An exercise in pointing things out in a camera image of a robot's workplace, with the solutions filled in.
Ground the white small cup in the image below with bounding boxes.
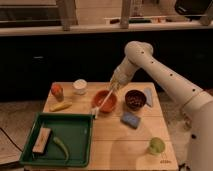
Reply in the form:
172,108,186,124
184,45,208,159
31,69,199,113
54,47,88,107
73,79,87,95

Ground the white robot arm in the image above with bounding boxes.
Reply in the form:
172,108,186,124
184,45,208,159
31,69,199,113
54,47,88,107
110,41,213,171

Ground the dark brown bowl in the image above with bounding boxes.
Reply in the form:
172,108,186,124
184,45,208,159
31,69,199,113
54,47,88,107
125,90,146,111

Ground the green chili pepper toy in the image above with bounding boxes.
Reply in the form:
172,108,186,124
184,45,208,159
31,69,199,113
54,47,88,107
53,137,69,162

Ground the white handled dish brush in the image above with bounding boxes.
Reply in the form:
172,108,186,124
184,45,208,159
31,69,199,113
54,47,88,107
91,90,117,118

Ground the black cable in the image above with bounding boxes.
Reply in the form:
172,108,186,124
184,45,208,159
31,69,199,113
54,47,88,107
0,127,24,154

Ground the green cup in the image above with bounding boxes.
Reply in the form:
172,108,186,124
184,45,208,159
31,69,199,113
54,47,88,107
148,137,166,155

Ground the wooden block eraser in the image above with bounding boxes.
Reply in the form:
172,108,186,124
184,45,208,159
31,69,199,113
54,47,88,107
32,127,51,154

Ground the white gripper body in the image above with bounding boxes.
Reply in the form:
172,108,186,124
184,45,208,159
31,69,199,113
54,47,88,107
109,67,130,90

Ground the red bowl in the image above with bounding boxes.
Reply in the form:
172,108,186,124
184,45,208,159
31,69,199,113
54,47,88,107
91,89,119,114

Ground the green plastic tray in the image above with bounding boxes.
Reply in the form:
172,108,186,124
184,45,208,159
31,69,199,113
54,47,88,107
19,113,93,167

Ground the blue sponge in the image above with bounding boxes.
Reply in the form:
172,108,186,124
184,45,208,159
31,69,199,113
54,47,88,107
121,112,141,129

